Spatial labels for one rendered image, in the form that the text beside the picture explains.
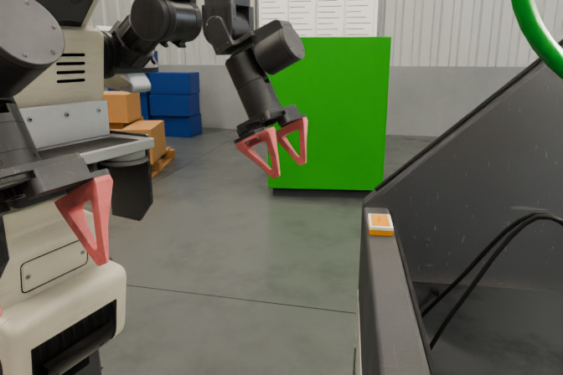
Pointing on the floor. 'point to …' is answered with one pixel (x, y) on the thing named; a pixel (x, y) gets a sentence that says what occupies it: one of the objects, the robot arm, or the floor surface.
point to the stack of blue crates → (173, 102)
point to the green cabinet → (335, 117)
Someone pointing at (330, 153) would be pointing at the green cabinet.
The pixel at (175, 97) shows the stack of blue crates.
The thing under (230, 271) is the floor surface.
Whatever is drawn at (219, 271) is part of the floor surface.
